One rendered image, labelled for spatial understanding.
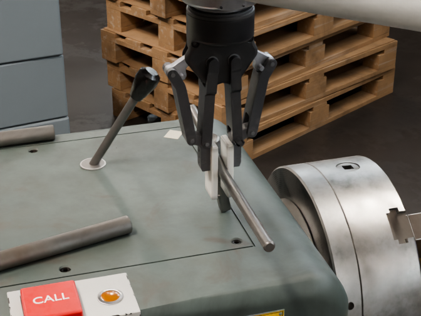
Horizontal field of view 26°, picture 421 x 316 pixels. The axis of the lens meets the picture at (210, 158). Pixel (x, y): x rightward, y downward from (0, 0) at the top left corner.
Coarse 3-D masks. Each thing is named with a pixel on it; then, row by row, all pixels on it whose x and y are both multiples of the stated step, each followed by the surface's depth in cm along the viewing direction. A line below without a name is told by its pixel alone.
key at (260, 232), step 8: (192, 104) 118; (192, 112) 117; (224, 168) 107; (224, 176) 105; (224, 184) 104; (232, 184) 102; (232, 192) 101; (240, 192) 100; (240, 200) 99; (240, 208) 98; (248, 208) 96; (248, 216) 95; (256, 216) 95; (256, 224) 93; (256, 232) 92; (264, 232) 91; (264, 240) 90; (272, 240) 90; (264, 248) 89; (272, 248) 90
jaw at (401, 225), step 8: (392, 216) 125; (400, 216) 125; (408, 216) 127; (416, 216) 127; (392, 224) 124; (400, 224) 124; (408, 224) 125; (416, 224) 126; (392, 232) 124; (400, 232) 124; (408, 232) 124; (416, 232) 126; (400, 240) 123; (416, 240) 126
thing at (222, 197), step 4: (212, 136) 109; (216, 136) 109; (216, 140) 109; (216, 144) 109; (220, 144) 110; (220, 148) 110; (220, 152) 110; (220, 180) 112; (220, 184) 113; (220, 188) 113; (220, 192) 114; (224, 192) 114; (220, 196) 114; (224, 196) 114; (220, 200) 115; (224, 200) 115; (228, 200) 115; (220, 204) 115; (224, 204) 115; (228, 204) 115; (220, 208) 115; (224, 208) 116; (228, 208) 116
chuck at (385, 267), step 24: (336, 168) 130; (360, 168) 130; (336, 192) 125; (360, 192) 126; (384, 192) 126; (360, 216) 123; (384, 216) 124; (360, 240) 121; (384, 240) 122; (408, 240) 123; (360, 264) 121; (384, 264) 121; (408, 264) 122; (384, 288) 121; (408, 288) 122; (384, 312) 122; (408, 312) 123
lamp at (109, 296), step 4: (104, 292) 100; (108, 292) 100; (112, 292) 100; (116, 292) 100; (104, 296) 99; (108, 296) 99; (112, 296) 99; (116, 296) 99; (104, 300) 99; (108, 300) 99; (112, 300) 99
